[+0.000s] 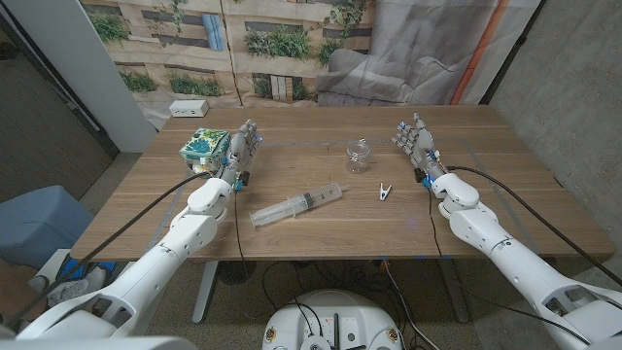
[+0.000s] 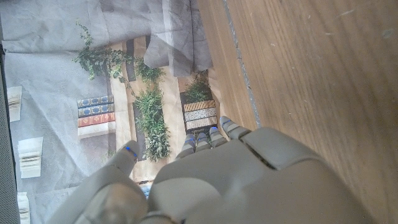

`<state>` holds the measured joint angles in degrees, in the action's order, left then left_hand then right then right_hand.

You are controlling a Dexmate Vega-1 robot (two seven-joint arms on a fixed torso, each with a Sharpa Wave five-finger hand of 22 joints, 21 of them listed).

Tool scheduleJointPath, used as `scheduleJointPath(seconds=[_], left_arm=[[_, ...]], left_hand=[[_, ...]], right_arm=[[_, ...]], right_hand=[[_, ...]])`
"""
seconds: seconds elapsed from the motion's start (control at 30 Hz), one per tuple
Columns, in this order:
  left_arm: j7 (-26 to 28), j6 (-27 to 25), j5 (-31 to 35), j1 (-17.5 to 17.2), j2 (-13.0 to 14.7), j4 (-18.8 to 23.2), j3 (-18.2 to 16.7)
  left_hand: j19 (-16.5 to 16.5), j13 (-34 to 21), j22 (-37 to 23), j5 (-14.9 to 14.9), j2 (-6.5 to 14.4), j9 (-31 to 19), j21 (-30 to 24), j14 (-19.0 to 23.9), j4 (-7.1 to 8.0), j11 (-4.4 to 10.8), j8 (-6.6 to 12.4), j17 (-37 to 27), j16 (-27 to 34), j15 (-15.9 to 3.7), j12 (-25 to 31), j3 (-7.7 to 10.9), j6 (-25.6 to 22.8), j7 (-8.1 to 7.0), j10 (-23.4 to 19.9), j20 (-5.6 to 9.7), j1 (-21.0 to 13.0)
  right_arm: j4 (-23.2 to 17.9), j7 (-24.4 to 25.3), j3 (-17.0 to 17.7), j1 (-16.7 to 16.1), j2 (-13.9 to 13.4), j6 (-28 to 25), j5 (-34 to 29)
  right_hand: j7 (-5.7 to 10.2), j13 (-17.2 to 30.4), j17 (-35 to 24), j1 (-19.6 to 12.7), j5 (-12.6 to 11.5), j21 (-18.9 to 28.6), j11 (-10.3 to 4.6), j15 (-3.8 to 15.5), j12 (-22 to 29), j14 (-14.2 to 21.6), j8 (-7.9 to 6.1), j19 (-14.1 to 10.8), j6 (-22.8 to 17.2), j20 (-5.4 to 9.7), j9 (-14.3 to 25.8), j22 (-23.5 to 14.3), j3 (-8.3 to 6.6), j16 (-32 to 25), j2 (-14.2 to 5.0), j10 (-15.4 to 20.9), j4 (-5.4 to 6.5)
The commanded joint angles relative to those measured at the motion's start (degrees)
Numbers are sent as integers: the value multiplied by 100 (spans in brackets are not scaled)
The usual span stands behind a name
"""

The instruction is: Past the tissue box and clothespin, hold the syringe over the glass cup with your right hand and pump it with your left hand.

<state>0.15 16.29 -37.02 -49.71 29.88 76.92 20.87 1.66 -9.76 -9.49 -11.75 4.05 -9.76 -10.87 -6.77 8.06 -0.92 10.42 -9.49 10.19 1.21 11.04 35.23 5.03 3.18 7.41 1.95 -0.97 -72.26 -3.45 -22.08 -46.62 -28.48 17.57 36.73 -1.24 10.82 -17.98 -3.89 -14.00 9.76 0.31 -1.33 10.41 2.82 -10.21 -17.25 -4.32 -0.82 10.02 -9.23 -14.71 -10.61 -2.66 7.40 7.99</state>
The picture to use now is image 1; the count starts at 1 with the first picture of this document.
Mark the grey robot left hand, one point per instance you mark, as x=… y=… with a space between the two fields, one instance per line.
x=238 y=155

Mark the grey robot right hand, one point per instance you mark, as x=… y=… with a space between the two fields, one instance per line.
x=420 y=146

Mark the large clear plastic syringe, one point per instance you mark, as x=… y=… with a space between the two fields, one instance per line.
x=291 y=206

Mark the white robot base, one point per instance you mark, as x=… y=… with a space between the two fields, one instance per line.
x=335 y=316

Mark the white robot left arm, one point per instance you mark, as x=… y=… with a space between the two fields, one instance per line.
x=160 y=262

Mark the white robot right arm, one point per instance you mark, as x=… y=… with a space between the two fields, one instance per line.
x=515 y=262

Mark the floral teal tissue box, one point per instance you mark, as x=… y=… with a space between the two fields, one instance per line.
x=201 y=146

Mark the white clothespin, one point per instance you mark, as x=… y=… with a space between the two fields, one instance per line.
x=385 y=192

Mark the small clear glass cup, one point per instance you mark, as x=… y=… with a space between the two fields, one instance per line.
x=358 y=158

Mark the white power strip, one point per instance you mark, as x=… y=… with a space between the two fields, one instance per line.
x=188 y=108

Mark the printed fabric backdrop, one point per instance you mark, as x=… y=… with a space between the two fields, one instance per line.
x=291 y=73

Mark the round black floor disc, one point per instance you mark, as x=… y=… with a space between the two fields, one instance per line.
x=236 y=273

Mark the white table leg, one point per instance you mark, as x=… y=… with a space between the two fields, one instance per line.
x=204 y=291

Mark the grey table leg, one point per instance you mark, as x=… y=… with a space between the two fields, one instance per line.
x=457 y=296

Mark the blue grey upholstered stool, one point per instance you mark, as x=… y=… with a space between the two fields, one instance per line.
x=39 y=223

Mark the white grey sneaker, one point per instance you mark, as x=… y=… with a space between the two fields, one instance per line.
x=68 y=291

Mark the white robot torso edge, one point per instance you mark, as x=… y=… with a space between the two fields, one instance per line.
x=97 y=344

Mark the person's bare leg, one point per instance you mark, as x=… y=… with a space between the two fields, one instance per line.
x=14 y=291

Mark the white wall pillar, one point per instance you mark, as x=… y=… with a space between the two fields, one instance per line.
x=87 y=68

